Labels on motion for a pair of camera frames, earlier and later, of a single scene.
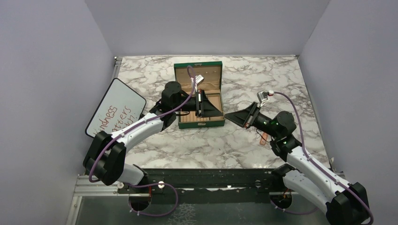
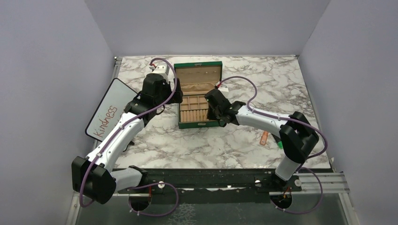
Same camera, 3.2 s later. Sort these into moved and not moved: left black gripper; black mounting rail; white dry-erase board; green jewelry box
Moved: left black gripper
Not moved: white dry-erase board; black mounting rail; green jewelry box
